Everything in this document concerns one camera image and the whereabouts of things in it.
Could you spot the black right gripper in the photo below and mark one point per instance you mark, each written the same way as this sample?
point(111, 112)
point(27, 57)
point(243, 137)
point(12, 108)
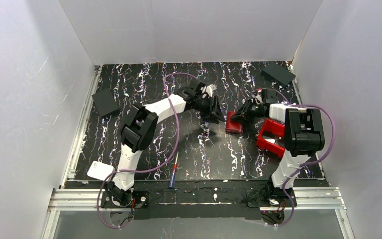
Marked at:
point(248, 109)

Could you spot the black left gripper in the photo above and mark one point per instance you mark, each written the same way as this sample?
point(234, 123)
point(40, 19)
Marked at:
point(207, 103)

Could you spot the red leather card holder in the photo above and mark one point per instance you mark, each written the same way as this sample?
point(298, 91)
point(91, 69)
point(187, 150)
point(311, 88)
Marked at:
point(231, 126)

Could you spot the red plastic bin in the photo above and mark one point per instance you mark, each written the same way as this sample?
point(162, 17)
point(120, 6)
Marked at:
point(270, 137)

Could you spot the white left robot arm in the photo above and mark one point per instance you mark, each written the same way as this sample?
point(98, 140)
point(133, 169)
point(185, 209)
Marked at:
point(138, 127)

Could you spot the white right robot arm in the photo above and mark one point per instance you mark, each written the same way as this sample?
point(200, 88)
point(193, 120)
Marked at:
point(301, 129)

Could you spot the white card near left base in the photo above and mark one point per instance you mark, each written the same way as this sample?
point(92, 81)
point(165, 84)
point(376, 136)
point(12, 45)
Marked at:
point(99, 170)

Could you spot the black block far right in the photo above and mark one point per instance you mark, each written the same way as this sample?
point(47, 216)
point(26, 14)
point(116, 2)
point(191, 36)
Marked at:
point(277, 73)

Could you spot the black block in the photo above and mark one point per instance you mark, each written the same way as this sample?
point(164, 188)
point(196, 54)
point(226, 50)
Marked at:
point(277, 73)
point(105, 103)

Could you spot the blue red screwdriver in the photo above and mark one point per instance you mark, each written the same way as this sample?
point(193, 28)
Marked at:
point(173, 174)

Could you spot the black block far left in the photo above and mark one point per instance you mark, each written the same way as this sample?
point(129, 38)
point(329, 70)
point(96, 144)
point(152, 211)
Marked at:
point(105, 103)

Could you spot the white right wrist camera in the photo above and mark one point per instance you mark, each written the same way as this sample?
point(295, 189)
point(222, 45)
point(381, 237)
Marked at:
point(257, 96)

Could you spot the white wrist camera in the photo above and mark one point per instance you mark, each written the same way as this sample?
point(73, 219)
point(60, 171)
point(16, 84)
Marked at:
point(257, 96)
point(209, 90)

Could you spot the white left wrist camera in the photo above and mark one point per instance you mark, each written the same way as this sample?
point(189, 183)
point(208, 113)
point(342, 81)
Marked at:
point(209, 90)

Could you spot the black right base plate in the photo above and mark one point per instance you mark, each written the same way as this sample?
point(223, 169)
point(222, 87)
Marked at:
point(275, 198)

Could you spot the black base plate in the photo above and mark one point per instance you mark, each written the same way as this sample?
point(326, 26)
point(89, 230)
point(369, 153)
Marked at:
point(275, 198)
point(129, 199)

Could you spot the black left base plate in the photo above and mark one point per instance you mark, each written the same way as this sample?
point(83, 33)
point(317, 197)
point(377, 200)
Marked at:
point(129, 199)

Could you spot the aluminium left side rail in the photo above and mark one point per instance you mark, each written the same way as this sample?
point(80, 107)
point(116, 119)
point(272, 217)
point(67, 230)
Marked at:
point(70, 169)

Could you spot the aluminium front rail frame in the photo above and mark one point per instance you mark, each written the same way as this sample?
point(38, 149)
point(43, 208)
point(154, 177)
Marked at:
point(197, 213)

